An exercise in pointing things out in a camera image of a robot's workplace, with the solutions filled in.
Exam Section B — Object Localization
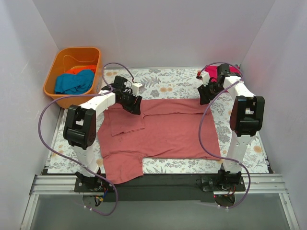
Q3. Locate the dusty pink t shirt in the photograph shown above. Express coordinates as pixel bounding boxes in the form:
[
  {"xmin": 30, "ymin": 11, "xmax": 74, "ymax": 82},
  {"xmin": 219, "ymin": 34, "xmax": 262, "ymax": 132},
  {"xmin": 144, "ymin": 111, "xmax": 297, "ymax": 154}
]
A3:
[{"xmin": 97, "ymin": 99, "xmax": 220, "ymax": 184}]

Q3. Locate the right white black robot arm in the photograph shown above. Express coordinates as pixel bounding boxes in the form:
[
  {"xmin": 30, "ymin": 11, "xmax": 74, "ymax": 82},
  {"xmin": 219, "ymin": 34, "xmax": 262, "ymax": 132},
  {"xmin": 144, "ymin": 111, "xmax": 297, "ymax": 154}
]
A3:
[{"xmin": 196, "ymin": 63, "xmax": 265, "ymax": 193}]

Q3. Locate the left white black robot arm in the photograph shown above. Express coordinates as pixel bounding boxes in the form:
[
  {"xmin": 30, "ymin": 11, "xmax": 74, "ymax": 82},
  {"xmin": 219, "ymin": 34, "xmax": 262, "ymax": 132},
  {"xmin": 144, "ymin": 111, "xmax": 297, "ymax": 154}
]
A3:
[{"xmin": 63, "ymin": 76, "xmax": 142, "ymax": 192}]

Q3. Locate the folded magenta t shirt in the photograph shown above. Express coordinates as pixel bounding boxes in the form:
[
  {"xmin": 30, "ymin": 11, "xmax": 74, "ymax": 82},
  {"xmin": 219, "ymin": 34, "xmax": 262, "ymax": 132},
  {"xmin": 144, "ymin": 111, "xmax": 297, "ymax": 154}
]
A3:
[{"xmin": 204, "ymin": 66, "xmax": 240, "ymax": 79}]

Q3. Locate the orange t shirt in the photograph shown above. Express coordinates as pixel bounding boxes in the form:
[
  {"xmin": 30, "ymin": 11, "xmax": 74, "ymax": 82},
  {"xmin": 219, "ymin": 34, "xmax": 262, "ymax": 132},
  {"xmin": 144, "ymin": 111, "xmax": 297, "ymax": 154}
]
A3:
[{"xmin": 65, "ymin": 65, "xmax": 96, "ymax": 74}]

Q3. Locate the blue t shirt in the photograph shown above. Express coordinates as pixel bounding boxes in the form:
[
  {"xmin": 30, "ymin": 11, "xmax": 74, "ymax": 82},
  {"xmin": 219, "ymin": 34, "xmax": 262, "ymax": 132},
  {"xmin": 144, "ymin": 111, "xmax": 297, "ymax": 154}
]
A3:
[{"xmin": 54, "ymin": 69, "xmax": 94, "ymax": 95}]

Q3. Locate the orange plastic basket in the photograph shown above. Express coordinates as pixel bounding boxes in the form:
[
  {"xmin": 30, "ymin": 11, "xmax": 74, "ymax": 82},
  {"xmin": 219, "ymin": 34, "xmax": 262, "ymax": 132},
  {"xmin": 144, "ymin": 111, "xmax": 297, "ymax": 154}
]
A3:
[{"xmin": 43, "ymin": 46, "xmax": 103, "ymax": 109}]

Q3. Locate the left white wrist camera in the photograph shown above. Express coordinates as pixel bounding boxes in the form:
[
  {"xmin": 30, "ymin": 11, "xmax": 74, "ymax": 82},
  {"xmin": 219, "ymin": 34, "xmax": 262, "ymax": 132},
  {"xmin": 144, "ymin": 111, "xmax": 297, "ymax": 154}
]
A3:
[{"xmin": 131, "ymin": 82, "xmax": 144, "ymax": 96}]

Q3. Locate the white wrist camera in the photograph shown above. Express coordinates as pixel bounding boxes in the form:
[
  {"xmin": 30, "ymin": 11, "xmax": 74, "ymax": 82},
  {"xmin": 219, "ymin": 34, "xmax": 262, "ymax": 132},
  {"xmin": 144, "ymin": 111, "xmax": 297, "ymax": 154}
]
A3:
[
  {"xmin": 196, "ymin": 71, "xmax": 210, "ymax": 86},
  {"xmin": 131, "ymin": 82, "xmax": 144, "ymax": 96}
]

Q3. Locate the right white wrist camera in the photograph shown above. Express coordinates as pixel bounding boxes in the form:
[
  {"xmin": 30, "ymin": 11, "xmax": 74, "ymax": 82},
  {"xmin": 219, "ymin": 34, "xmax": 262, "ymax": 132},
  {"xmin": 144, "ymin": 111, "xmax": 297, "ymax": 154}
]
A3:
[{"xmin": 196, "ymin": 71, "xmax": 210, "ymax": 86}]

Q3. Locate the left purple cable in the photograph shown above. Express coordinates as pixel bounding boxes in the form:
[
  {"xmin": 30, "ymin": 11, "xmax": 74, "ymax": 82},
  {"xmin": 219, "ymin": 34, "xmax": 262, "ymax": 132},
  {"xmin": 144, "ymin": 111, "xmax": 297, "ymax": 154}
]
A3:
[{"xmin": 38, "ymin": 62, "xmax": 136, "ymax": 216}]

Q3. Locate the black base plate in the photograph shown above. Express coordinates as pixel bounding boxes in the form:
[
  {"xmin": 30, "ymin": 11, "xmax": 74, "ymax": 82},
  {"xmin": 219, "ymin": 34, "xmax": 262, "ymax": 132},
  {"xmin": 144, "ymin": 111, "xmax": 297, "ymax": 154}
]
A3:
[{"xmin": 74, "ymin": 172, "xmax": 247, "ymax": 207}]

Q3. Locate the aluminium frame rail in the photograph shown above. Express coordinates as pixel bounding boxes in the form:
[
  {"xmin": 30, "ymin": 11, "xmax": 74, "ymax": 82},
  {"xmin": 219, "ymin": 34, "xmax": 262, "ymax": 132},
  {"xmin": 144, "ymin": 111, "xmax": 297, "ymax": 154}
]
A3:
[{"xmin": 20, "ymin": 175, "xmax": 77, "ymax": 230}]

